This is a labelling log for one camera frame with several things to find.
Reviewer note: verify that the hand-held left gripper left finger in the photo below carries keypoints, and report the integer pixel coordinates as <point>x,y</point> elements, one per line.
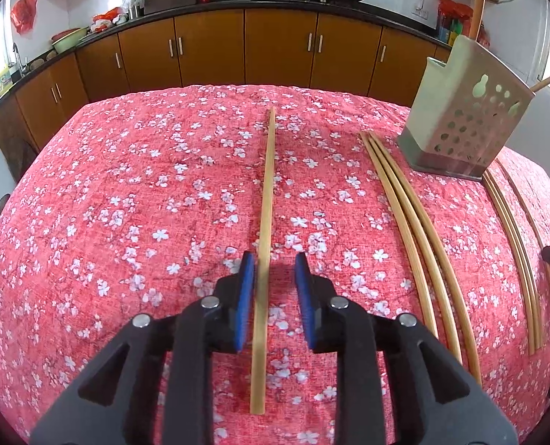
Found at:
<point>246,296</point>

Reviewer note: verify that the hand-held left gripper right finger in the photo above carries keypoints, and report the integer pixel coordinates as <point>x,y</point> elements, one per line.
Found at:
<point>304,296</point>

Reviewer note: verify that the grey perforated utensil holder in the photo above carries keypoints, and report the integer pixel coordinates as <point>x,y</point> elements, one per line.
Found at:
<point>446,102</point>

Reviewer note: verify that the red floral tablecloth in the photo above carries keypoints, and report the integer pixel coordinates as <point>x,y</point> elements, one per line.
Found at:
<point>140,194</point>

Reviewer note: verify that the brown wooden base cabinets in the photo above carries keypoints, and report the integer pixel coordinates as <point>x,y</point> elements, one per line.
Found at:
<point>210,51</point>

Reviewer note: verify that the red bag with bottles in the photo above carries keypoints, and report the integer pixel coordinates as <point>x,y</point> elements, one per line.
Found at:
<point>455,21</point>

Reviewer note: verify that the black kitchen countertop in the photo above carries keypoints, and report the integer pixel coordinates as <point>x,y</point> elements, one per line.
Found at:
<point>238,3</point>

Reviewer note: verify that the steel cup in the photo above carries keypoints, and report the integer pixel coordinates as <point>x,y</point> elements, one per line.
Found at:
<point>135,11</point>

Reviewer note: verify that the red and white bags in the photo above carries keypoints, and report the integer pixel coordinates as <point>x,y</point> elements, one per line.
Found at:
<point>108,19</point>

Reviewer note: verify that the green basin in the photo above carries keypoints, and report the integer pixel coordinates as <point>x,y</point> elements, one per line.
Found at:
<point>69,41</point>

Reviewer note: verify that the yellow sponge pack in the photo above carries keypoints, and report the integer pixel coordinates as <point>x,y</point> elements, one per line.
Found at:
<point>4,81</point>

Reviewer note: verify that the metal faucet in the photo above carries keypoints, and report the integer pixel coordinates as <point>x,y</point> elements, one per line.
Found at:
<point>19,58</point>

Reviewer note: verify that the white wall socket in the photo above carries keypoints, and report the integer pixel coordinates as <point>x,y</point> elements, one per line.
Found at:
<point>421,11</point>

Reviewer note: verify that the red plastic bag on wall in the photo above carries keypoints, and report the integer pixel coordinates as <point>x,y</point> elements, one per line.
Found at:
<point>24,14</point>

